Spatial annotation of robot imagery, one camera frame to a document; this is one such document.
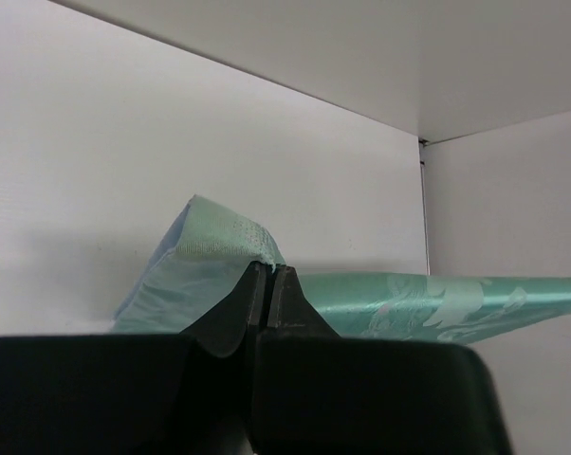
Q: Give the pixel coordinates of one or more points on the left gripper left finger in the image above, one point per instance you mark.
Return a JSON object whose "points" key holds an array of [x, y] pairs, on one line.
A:
{"points": [[182, 393]]}

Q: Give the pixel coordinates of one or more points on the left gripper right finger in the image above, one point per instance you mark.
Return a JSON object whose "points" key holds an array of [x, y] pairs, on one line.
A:
{"points": [[318, 393]]}

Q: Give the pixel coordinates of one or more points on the green patterned cloth napkin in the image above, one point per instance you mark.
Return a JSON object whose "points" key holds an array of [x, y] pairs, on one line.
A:
{"points": [[208, 248]]}

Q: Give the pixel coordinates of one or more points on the aluminium right side rail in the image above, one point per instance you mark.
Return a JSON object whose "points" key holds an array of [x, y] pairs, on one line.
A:
{"points": [[421, 146]]}

